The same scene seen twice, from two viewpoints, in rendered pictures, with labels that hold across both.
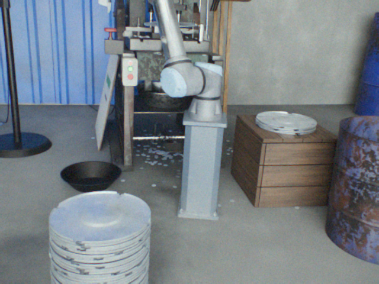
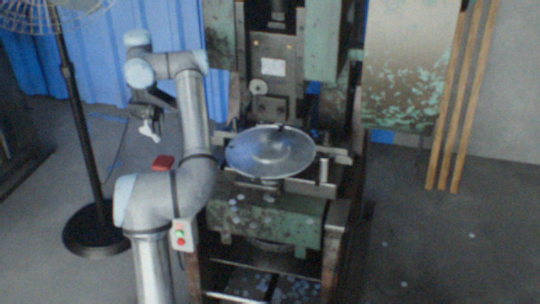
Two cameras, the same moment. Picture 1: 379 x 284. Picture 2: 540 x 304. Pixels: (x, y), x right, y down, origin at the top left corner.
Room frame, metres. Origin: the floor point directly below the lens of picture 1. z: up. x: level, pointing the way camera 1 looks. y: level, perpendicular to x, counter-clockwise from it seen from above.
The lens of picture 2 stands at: (1.00, -0.62, 1.87)
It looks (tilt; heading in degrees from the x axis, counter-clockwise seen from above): 36 degrees down; 29
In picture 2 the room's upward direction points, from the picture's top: 1 degrees counter-clockwise
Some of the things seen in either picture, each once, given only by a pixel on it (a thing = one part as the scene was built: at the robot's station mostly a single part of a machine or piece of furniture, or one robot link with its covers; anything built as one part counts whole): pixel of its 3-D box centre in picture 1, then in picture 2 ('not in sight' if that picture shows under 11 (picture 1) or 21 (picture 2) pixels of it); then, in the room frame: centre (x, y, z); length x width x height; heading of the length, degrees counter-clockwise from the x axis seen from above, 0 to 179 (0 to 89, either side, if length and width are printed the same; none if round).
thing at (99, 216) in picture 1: (101, 214); not in sight; (1.06, 0.23, 0.31); 0.29 x 0.29 x 0.01
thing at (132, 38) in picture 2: not in sight; (139, 51); (2.12, 0.41, 1.14); 0.09 x 0.08 x 0.11; 38
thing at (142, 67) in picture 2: not in sight; (146, 67); (2.05, 0.34, 1.14); 0.11 x 0.11 x 0.08; 38
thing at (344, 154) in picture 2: (194, 29); (329, 143); (2.47, -0.04, 0.76); 0.17 x 0.06 x 0.10; 103
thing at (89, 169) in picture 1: (91, 178); not in sight; (1.88, 0.45, 0.04); 0.30 x 0.30 x 0.07
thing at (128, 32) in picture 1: (137, 26); (233, 129); (2.39, 0.29, 0.76); 0.17 x 0.06 x 0.10; 103
